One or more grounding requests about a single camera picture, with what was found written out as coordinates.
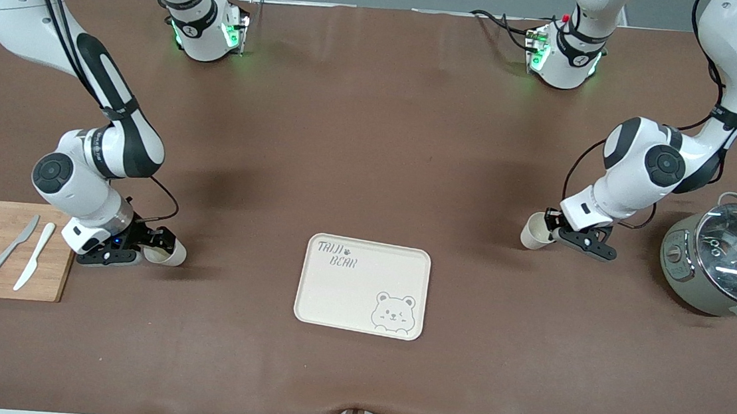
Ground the white IKEA cup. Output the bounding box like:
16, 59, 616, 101
519, 211, 560, 253
142, 235, 189, 269

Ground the white plastic knife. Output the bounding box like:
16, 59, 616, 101
12, 219, 57, 294

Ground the wooden cutting board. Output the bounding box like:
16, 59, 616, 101
0, 200, 89, 306

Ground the grey plastic knife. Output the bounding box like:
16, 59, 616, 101
0, 211, 41, 281

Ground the grey green cooking pot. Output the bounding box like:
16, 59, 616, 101
655, 186, 737, 325

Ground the beige bear print tray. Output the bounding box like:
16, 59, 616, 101
292, 231, 433, 343

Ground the brown table mat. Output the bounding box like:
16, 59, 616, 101
0, 0, 737, 414

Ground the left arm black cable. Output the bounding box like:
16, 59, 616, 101
559, 0, 737, 240

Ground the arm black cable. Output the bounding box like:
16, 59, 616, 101
1, 0, 199, 228
559, 0, 737, 240

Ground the black power cable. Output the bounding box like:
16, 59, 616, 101
467, 7, 563, 54

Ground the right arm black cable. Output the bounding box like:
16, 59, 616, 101
1, 0, 199, 228

